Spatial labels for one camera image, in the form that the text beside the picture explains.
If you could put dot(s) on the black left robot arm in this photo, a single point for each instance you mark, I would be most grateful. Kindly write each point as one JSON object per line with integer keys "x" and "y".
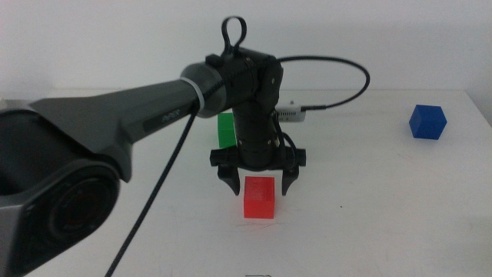
{"x": 96, "y": 115}

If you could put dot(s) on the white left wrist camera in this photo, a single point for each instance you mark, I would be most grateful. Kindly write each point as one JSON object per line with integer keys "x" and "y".
{"x": 290, "y": 114}

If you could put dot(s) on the red cube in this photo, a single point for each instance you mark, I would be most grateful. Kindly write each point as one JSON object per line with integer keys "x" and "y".
{"x": 259, "y": 198}

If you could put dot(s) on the blue cube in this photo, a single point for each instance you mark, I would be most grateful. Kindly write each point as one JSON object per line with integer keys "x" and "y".
{"x": 427, "y": 122}

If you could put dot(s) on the green cube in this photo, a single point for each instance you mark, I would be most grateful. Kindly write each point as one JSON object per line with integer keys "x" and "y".
{"x": 226, "y": 131}

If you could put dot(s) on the white zip tie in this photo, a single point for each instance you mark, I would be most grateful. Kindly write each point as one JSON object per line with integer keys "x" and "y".
{"x": 200, "y": 98}

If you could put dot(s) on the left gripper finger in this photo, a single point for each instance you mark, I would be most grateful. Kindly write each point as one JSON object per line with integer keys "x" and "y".
{"x": 230, "y": 177}
{"x": 289, "y": 177}

